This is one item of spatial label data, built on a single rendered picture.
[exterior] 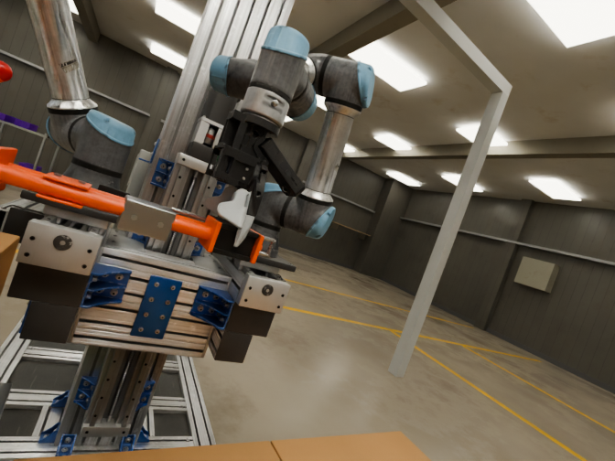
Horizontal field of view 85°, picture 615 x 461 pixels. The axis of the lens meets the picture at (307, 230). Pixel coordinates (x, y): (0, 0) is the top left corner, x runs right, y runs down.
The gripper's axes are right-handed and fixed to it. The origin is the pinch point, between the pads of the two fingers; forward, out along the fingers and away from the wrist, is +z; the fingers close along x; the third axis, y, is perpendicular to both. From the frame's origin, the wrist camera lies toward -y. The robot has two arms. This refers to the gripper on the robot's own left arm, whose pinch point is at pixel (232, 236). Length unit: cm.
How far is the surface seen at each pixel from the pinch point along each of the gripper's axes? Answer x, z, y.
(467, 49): -166, -200, -207
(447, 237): -168, -40, -275
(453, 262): -657, -43, -988
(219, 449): -19, 57, -23
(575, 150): -228, -259, -573
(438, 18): -164, -201, -163
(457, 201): -173, -78, -275
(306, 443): -20, 58, -51
